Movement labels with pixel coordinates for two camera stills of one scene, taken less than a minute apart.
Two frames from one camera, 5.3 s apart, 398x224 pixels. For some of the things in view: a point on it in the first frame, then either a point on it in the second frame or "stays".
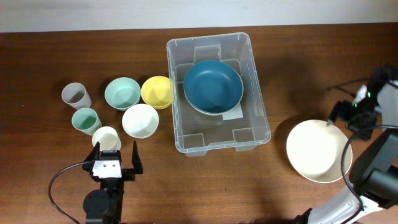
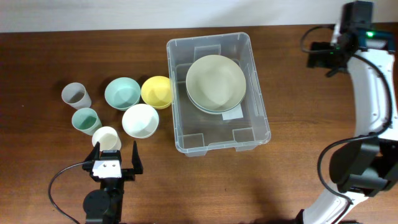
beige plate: [213, 98] stays
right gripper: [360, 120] -> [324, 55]
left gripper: [129, 174] stays
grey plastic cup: [76, 95] stays
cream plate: [314, 149] -> [216, 84]
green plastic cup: [86, 120] stays
